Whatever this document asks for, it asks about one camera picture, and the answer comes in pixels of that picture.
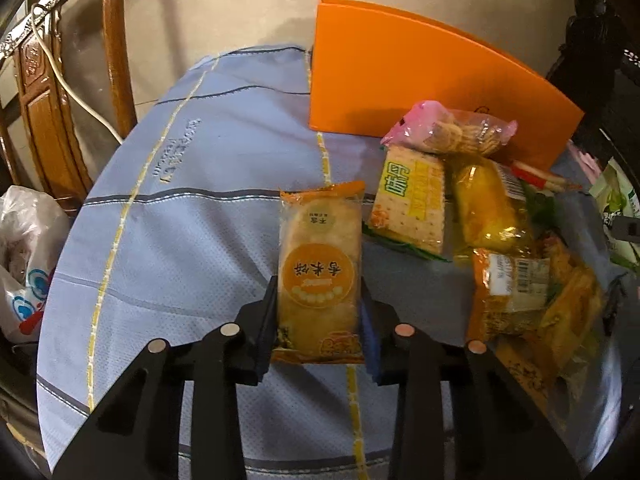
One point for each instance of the red and white packet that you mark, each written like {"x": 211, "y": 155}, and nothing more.
{"x": 540, "y": 176}

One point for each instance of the green and white packet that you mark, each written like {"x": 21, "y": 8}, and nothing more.
{"x": 617, "y": 195}

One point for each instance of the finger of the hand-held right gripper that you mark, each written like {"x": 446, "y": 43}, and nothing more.
{"x": 613, "y": 310}
{"x": 625, "y": 227}

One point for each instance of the orange cardboard box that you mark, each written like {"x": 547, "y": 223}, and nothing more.
{"x": 400, "y": 75}

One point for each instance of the brown patterned snack packet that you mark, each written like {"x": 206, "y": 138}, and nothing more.
{"x": 525, "y": 367}

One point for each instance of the white plastic bag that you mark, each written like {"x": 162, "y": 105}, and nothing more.
{"x": 30, "y": 220}

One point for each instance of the pink biscuit packet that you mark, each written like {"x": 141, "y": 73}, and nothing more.
{"x": 450, "y": 132}

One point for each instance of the yellow cake packet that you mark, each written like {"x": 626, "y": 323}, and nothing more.
{"x": 485, "y": 205}

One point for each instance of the blue striped tablecloth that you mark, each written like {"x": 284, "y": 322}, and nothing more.
{"x": 175, "y": 270}

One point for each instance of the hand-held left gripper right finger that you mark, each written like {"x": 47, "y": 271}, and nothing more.
{"x": 371, "y": 345}

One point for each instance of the carved wooden chair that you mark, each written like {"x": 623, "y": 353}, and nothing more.
{"x": 45, "y": 110}

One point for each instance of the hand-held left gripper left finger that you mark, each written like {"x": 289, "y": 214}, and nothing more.
{"x": 264, "y": 340}

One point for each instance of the dark carved wooden furniture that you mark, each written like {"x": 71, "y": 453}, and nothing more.
{"x": 600, "y": 35}

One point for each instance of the bread packet with barcode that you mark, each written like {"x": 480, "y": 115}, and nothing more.
{"x": 530, "y": 295}

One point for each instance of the orange rice cracker packet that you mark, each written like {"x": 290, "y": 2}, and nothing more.
{"x": 320, "y": 260}

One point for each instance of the yellow square cracker packet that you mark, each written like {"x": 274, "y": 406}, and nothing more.
{"x": 407, "y": 200}

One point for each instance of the pink cloth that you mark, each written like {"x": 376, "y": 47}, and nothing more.
{"x": 585, "y": 157}

